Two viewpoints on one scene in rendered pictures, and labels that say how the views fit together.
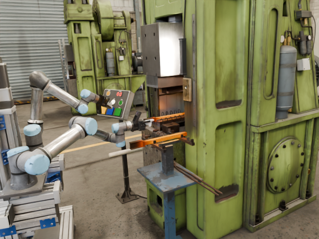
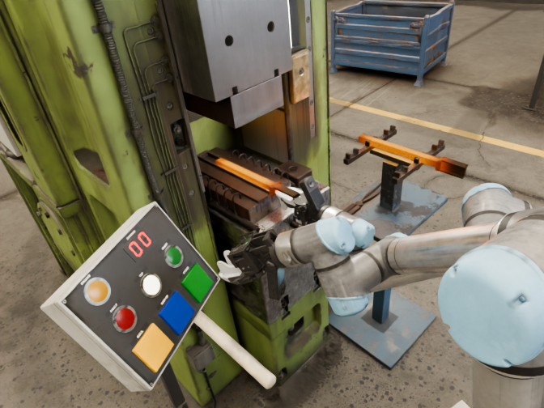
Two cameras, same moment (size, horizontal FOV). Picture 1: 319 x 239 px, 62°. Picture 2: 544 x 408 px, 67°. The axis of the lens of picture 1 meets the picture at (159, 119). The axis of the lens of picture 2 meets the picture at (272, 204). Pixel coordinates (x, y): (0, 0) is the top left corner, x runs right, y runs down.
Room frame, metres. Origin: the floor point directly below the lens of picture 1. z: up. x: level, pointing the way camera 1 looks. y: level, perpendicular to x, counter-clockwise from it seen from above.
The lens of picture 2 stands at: (2.43, 1.18, 1.77)
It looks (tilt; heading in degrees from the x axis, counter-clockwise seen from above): 36 degrees down; 259
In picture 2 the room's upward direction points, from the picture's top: 7 degrees counter-clockwise
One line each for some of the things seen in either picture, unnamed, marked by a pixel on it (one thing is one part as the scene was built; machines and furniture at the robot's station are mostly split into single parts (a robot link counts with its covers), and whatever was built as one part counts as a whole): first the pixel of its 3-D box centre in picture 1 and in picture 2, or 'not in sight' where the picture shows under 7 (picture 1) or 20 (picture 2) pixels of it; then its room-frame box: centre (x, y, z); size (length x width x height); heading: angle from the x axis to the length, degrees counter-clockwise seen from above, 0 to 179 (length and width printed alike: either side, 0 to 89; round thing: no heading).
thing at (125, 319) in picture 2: not in sight; (125, 318); (2.65, 0.53, 1.09); 0.05 x 0.03 x 0.04; 30
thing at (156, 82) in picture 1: (173, 79); (214, 87); (2.32, -0.13, 1.32); 0.42 x 0.20 x 0.10; 120
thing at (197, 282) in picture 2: (118, 112); (196, 282); (2.50, 0.39, 1.01); 0.07 x 0.05 x 0.07; 55
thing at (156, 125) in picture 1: (174, 119); (231, 180); (2.32, -0.13, 0.96); 0.42 x 0.20 x 0.09; 120
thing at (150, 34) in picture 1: (174, 49); (210, 0); (2.28, -0.15, 1.56); 0.42 x 0.39 x 0.40; 120
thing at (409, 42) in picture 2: not in sight; (388, 38); (-0.11, -3.46, 0.36); 1.20 x 0.80 x 0.72; 126
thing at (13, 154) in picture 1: (20, 158); not in sight; (1.48, 0.83, 0.98); 0.13 x 0.12 x 0.14; 57
